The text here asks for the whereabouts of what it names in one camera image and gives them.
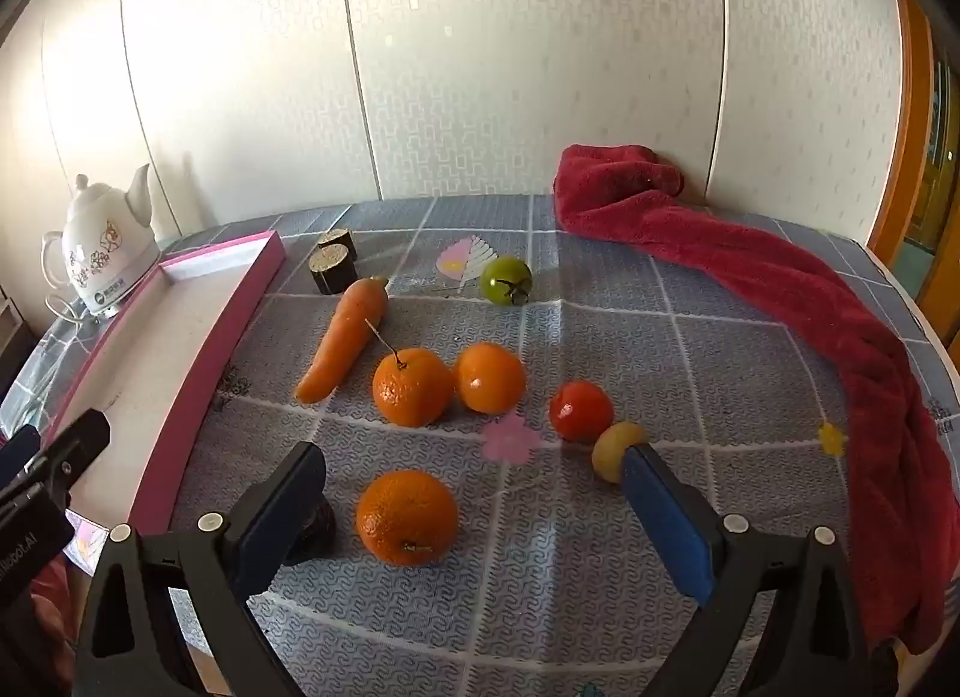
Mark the dark eggplant chunk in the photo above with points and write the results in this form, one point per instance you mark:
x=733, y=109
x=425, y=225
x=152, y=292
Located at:
x=332, y=269
x=338, y=236

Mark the orange wooden door frame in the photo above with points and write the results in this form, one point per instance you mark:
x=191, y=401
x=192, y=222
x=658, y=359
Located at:
x=918, y=216

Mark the red towel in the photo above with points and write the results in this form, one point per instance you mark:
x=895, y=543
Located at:
x=904, y=513

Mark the dark eggplant chunk front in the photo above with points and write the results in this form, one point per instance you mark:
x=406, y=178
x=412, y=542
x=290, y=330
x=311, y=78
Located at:
x=332, y=269

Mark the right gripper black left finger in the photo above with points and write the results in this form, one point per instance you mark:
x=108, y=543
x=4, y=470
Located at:
x=131, y=642

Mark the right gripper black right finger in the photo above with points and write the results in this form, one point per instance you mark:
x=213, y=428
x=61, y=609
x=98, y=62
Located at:
x=812, y=642

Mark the green tomato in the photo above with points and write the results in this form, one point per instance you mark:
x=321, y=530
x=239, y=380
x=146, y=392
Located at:
x=506, y=281

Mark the pink-rimmed white tray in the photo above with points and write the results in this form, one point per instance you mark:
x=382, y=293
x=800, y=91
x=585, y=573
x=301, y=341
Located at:
x=153, y=373

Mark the white floral ceramic kettle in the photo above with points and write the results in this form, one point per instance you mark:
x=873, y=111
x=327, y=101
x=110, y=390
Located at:
x=107, y=244

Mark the grey patterned tablecloth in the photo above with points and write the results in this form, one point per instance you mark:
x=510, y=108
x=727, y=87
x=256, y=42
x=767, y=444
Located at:
x=551, y=586

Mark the smooth orange mandarin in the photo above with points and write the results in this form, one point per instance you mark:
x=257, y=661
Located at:
x=490, y=379

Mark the dark wrinkled passion fruit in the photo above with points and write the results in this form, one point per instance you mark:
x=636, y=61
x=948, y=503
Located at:
x=316, y=540

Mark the orange with long stem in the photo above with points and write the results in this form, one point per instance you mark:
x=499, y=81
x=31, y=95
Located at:
x=412, y=387

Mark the small yellow potato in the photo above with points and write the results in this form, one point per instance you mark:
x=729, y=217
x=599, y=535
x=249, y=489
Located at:
x=610, y=448

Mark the red tomato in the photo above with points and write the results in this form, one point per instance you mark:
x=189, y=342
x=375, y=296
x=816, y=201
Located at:
x=580, y=411

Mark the orange carrot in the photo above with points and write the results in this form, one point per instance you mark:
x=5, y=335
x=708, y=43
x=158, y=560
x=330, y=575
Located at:
x=363, y=305

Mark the large textured orange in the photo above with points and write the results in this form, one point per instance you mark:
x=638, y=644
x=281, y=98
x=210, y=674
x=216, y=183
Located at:
x=407, y=518

